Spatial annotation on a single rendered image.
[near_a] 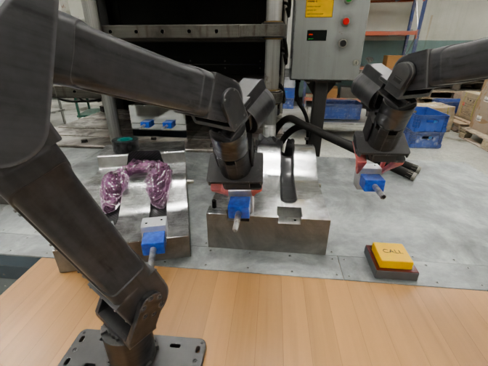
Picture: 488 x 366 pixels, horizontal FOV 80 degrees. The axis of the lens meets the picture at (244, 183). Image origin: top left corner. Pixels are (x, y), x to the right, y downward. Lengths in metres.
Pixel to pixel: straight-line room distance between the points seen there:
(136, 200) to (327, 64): 1.00
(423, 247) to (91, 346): 0.68
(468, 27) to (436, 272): 7.35
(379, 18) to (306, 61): 6.05
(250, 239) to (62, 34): 0.50
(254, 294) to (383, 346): 0.22
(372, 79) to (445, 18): 7.12
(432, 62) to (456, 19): 7.27
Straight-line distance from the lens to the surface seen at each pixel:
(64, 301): 0.65
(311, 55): 1.40
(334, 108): 4.40
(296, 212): 0.66
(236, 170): 0.49
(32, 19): 0.26
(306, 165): 0.84
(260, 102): 0.48
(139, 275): 0.38
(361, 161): 0.66
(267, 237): 0.64
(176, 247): 0.64
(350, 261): 0.67
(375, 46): 7.39
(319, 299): 0.58
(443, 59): 0.55
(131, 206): 0.75
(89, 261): 0.35
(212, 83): 0.38
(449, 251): 0.80
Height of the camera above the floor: 1.21
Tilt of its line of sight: 25 degrees down
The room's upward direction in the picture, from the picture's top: straight up
